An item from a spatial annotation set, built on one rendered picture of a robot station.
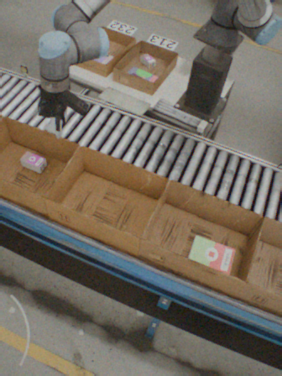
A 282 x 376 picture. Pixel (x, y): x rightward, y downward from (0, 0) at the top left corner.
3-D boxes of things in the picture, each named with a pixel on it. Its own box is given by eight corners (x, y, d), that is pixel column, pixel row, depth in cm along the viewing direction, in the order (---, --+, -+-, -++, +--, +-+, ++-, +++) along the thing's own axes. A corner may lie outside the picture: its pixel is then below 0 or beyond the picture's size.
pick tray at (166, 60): (176, 65, 230) (179, 53, 222) (152, 96, 209) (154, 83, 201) (139, 52, 236) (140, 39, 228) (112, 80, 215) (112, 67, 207)
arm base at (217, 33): (210, 21, 179) (216, 4, 170) (242, 36, 175) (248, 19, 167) (195, 35, 168) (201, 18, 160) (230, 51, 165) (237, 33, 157)
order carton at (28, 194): (83, 169, 156) (81, 144, 143) (49, 221, 140) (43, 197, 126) (12, 141, 163) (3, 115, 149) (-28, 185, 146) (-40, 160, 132)
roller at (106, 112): (112, 113, 205) (112, 107, 201) (67, 176, 176) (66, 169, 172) (105, 111, 206) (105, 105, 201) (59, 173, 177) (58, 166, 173)
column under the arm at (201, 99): (190, 85, 219) (201, 39, 192) (227, 100, 214) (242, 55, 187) (173, 107, 205) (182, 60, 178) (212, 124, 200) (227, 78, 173)
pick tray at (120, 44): (135, 50, 237) (137, 38, 229) (106, 78, 216) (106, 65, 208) (101, 38, 243) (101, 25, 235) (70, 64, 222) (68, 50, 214)
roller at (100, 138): (122, 117, 204) (122, 111, 200) (79, 180, 175) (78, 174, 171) (114, 114, 205) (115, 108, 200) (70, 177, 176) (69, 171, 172)
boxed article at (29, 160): (28, 157, 157) (27, 150, 153) (47, 164, 156) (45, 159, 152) (22, 165, 154) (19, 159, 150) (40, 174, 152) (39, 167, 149)
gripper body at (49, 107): (44, 103, 120) (43, 75, 110) (69, 107, 120) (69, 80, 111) (38, 117, 115) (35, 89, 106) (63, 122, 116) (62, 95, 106)
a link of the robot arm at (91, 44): (95, 18, 106) (60, 25, 100) (114, 36, 101) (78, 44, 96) (92, 43, 113) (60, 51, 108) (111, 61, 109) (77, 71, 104)
